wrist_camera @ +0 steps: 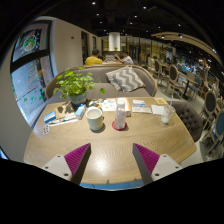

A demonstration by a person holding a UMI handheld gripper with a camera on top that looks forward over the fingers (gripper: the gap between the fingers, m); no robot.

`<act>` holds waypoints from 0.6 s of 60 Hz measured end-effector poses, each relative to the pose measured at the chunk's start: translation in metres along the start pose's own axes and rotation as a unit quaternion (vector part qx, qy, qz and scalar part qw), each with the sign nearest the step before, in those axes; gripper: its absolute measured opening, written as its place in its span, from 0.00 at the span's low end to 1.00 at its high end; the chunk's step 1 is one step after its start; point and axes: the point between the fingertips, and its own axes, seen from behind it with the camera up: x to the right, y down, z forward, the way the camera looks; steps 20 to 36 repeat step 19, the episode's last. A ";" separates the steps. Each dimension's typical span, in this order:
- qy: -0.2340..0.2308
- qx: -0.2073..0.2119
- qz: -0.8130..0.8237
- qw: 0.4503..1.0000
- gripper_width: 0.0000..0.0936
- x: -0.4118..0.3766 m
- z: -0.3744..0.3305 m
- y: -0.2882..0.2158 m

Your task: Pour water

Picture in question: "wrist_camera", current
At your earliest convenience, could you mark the yellow card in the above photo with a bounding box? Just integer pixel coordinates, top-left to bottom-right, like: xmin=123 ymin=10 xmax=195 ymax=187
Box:
xmin=154 ymin=97 xmax=168 ymax=106

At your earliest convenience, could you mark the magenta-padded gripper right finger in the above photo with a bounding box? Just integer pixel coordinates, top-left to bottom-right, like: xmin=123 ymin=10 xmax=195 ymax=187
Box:
xmin=132 ymin=143 xmax=184 ymax=185

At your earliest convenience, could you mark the clear plastic cup with straw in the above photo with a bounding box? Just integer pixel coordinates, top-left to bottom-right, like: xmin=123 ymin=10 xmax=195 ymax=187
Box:
xmin=160 ymin=105 xmax=175 ymax=125

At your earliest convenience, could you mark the white folded leaflet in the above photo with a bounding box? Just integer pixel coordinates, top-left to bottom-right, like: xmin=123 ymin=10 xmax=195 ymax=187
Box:
xmin=131 ymin=105 xmax=153 ymax=114

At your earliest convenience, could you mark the white paper napkin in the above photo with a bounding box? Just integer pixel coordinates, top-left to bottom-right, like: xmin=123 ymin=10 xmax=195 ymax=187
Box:
xmin=150 ymin=104 xmax=166 ymax=116

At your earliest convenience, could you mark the grey zigzag pillow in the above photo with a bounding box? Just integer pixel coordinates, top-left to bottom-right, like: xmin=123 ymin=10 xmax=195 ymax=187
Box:
xmin=105 ymin=65 xmax=146 ymax=93

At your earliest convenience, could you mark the clear plastic bottle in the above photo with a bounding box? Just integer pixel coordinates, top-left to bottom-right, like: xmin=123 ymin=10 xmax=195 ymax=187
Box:
xmin=114 ymin=98 xmax=127 ymax=130

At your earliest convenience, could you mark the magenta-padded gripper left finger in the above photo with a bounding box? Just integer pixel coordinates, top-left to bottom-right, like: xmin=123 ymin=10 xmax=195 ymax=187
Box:
xmin=40 ymin=143 xmax=92 ymax=185

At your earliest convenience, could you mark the grey curved sofa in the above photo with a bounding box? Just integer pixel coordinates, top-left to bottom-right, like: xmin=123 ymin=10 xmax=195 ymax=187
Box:
xmin=45 ymin=64 xmax=159 ymax=105

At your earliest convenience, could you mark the flat round red coaster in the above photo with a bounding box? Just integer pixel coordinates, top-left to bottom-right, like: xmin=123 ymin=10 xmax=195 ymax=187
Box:
xmin=111 ymin=120 xmax=128 ymax=132

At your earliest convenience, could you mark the white cylindrical column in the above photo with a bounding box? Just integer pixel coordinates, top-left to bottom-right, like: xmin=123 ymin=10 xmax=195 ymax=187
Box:
xmin=108 ymin=31 xmax=122 ymax=52

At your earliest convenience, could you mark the white tube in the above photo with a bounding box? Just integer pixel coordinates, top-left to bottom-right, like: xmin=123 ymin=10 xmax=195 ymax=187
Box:
xmin=49 ymin=113 xmax=77 ymax=126

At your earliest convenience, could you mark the grey tufted chair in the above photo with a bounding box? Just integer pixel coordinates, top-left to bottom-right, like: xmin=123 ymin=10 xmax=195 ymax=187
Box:
xmin=170 ymin=100 xmax=204 ymax=143

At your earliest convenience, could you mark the group of ceiling lights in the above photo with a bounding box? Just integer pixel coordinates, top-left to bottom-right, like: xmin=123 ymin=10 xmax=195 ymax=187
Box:
xmin=89 ymin=0 xmax=218 ymax=54

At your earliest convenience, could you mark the white ceramic mug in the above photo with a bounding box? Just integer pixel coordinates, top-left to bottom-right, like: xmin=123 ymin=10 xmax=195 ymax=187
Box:
xmin=85 ymin=106 xmax=105 ymax=132

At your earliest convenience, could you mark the small white and blue box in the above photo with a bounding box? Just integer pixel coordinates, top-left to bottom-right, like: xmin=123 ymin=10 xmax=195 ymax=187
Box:
xmin=132 ymin=99 xmax=147 ymax=108

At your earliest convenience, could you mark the printed paper leaflet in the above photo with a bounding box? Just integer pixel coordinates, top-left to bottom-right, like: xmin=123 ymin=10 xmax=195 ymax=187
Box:
xmin=99 ymin=98 xmax=118 ymax=112

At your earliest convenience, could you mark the green potted plant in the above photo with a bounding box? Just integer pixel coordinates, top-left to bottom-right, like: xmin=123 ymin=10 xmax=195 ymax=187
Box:
xmin=53 ymin=66 xmax=106 ymax=107

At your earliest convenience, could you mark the small light blue carton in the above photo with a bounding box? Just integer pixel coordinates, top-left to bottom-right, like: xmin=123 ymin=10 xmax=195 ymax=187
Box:
xmin=74 ymin=104 xmax=87 ymax=120

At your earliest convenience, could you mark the flat blue box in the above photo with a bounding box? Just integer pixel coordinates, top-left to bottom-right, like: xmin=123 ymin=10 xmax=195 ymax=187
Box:
xmin=43 ymin=111 xmax=57 ymax=124

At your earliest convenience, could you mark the person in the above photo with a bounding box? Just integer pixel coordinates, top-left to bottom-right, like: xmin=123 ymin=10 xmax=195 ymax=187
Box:
xmin=84 ymin=48 xmax=104 ymax=66
xmin=114 ymin=50 xmax=134 ymax=65

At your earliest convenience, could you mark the group of round-backed chairs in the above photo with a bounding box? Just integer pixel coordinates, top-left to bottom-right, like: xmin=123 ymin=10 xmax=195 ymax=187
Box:
xmin=146 ymin=54 xmax=224 ymax=158

